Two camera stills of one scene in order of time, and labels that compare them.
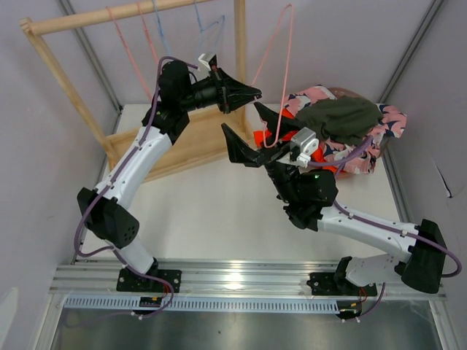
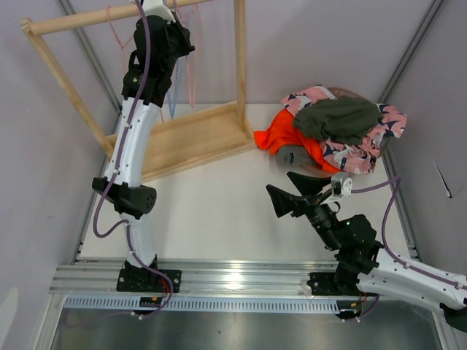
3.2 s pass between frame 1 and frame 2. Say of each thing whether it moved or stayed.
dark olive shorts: stayed
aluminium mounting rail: stayed
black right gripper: moved
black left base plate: stayed
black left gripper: moved
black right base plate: stayed
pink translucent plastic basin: stayed
